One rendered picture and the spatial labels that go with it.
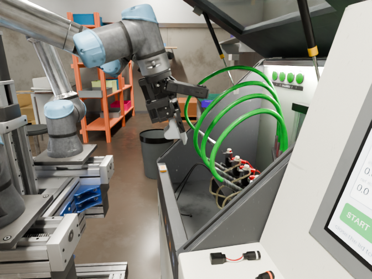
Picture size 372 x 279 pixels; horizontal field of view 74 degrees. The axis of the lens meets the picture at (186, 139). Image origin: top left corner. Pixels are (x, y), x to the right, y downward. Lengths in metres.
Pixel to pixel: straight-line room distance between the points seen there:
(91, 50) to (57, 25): 0.15
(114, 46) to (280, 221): 0.55
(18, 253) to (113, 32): 0.60
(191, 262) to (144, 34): 0.54
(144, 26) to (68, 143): 0.73
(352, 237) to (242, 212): 0.25
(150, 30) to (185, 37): 6.55
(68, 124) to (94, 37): 0.66
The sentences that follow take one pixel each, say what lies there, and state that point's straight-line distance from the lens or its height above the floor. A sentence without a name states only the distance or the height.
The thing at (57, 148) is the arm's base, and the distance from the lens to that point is 1.20.
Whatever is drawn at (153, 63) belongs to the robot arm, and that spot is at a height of 1.43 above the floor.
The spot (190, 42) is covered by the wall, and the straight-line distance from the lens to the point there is 7.16.
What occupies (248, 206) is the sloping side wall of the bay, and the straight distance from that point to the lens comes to 0.67.
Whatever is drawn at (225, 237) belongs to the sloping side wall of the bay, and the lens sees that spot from 0.69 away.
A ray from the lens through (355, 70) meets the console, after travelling 0.58.
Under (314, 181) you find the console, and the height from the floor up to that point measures 1.20.
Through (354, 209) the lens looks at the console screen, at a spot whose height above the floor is 1.20.
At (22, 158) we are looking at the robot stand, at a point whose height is 1.10.
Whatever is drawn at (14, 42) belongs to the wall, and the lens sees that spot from 8.20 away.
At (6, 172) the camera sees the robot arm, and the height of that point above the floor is 1.16.
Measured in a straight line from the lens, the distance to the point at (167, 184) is 1.05.
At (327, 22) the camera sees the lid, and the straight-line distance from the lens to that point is 0.81.
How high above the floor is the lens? 1.44
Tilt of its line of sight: 18 degrees down
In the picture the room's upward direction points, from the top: straight up
